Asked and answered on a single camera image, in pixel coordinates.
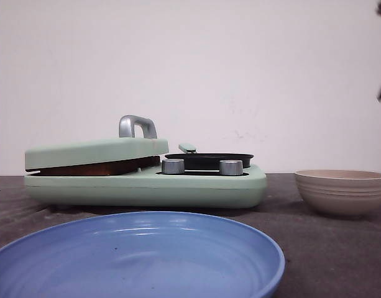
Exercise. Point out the beige ribbed bowl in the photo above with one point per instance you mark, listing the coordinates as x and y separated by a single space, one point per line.
340 192

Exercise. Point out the white bread slice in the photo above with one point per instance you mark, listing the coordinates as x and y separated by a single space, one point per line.
111 168

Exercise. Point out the mint green sandwich maker lid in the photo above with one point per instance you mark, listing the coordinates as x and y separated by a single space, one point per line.
137 139

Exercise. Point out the right silver control knob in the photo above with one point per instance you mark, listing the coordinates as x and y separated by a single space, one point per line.
231 167

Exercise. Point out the silver control knob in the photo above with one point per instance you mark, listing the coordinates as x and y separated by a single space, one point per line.
173 166
231 167

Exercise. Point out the left silver control knob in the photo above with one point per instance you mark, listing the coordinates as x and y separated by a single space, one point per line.
173 166

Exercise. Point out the mint green sandwich maker base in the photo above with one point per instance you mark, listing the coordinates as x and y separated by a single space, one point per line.
149 187

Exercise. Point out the blue round plate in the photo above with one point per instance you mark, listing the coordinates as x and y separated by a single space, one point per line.
143 254

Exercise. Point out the black frying pan green handle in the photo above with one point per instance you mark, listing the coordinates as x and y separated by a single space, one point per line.
206 161

